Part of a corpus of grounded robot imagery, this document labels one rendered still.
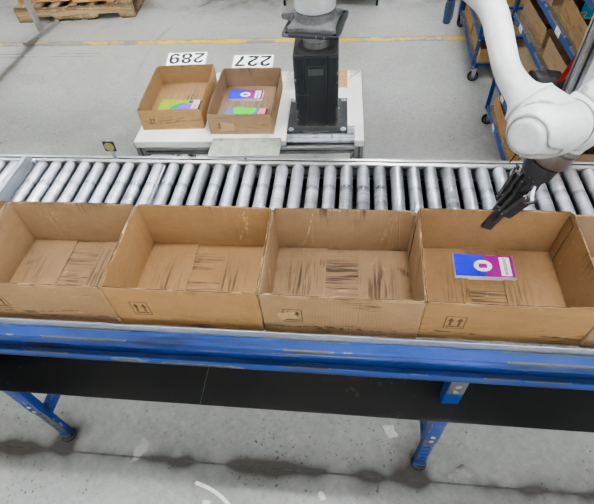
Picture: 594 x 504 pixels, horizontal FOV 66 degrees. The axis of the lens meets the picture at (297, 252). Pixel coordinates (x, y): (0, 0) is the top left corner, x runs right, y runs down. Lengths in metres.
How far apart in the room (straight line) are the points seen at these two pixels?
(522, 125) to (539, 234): 0.51
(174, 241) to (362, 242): 0.57
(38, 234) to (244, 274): 0.69
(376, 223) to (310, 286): 0.25
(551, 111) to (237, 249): 0.88
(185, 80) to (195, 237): 1.22
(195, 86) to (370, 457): 1.86
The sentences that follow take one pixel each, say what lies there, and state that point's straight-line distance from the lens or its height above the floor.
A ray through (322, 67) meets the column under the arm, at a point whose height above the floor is 1.03.
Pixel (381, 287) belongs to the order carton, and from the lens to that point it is 1.29.
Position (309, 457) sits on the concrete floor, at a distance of 2.01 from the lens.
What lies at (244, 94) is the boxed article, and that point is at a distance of 2.30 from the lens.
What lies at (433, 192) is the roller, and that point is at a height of 0.75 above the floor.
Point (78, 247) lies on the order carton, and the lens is 1.59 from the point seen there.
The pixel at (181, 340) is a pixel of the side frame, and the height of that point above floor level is 0.91.
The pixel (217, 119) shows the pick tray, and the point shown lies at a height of 0.83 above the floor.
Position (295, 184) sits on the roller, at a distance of 1.79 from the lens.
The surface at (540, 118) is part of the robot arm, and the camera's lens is 0.96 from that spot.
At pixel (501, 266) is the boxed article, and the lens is 1.38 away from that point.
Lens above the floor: 1.93
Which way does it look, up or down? 50 degrees down
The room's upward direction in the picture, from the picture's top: 5 degrees counter-clockwise
